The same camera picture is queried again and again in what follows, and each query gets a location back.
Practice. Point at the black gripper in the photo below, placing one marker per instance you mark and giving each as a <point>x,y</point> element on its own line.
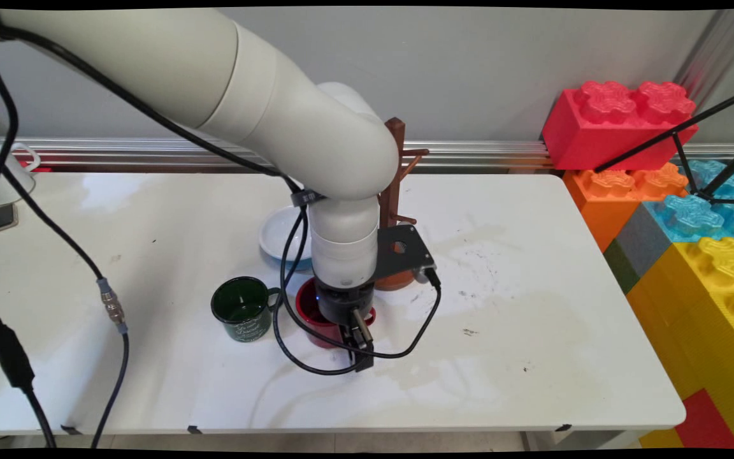
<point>341,306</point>

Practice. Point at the red enamel mug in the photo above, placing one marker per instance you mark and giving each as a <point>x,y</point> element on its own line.
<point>306,309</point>

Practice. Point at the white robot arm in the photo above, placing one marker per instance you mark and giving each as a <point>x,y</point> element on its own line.
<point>246,95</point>

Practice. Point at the dark green enamel mug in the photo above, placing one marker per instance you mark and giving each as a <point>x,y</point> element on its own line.
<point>243,312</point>

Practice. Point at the white and blue bowl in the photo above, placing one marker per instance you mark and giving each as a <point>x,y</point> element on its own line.
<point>278,239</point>

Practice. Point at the black table edge clip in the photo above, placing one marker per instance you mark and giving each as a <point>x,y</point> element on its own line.
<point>564,428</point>
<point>72,429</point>
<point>195,429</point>

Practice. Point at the brown wooden mug tree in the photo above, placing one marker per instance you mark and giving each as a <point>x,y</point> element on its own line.
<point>394,131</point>

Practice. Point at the dark green toy block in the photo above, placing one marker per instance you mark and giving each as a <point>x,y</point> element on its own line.
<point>622,268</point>

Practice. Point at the giant orange toy brick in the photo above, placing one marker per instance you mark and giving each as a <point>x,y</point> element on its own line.
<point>603,210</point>

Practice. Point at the giant red toy brick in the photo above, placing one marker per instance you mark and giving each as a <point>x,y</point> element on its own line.
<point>596,137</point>

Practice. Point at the giant yellow toy brick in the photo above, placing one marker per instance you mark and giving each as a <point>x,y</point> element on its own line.
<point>698,319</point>

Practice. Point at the flat red toy block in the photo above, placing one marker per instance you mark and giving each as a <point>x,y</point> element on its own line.
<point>705,424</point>

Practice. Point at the giant blue toy brick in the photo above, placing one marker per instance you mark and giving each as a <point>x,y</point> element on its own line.
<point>692,220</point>

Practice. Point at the small red object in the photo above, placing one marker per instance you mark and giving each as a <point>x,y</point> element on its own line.
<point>41,167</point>

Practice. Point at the black tripod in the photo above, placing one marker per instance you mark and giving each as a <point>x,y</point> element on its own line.
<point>679,135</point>

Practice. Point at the small silver wrist camera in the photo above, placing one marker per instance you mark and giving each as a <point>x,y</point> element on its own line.
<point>424,275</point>

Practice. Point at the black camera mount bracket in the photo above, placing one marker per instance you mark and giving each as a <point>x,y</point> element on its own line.
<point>402,252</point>

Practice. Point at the horizontal aluminium rail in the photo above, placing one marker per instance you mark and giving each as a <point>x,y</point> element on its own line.
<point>150,153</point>

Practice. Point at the slanted aluminium post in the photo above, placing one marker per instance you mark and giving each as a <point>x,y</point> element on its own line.
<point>717,51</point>

